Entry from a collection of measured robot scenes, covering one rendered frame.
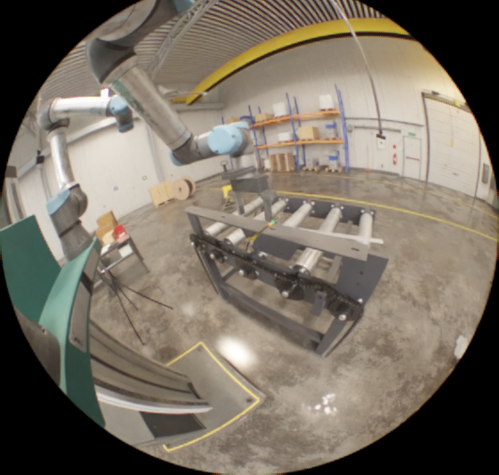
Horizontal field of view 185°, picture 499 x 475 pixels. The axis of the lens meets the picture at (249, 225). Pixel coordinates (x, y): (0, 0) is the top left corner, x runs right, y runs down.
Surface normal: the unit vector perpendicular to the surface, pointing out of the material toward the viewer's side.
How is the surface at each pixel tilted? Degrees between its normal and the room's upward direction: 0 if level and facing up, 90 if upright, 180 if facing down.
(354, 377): 0
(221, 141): 90
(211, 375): 0
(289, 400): 0
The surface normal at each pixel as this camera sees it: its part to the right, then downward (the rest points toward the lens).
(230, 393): -0.18, -0.87
